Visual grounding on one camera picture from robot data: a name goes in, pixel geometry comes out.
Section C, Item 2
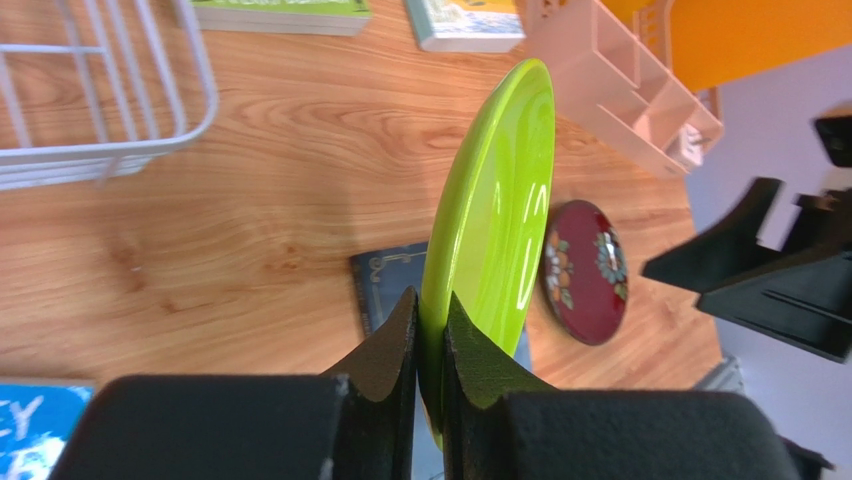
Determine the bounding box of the green Treehouse book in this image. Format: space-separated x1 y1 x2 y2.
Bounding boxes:
191 0 373 37

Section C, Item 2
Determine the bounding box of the lime green plate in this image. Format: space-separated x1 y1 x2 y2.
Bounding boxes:
418 59 555 444

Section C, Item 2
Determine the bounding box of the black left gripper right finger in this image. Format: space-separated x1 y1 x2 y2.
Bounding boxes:
442 294 553 479

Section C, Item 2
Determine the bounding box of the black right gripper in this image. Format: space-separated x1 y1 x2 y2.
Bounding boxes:
640 113 852 364

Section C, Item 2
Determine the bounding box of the beige paperback book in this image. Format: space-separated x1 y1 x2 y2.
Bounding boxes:
404 0 525 53

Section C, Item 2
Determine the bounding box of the right orange divider board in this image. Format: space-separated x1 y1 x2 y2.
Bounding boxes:
598 0 852 94

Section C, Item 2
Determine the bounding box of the blue Treehouse book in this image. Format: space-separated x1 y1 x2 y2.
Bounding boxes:
1 377 96 479

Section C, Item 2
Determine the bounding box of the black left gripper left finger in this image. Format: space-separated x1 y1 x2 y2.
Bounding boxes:
322 286 418 479

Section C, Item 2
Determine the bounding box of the dark red floral plate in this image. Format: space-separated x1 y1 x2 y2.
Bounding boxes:
540 200 629 346

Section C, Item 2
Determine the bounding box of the pink plastic file organizer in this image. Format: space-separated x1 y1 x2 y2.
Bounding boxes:
525 1 724 178

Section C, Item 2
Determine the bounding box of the Nineteen Eighty-Four book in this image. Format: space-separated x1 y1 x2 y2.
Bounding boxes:
350 240 534 480

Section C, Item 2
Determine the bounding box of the white wire dish rack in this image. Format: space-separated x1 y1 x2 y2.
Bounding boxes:
1 1 219 191

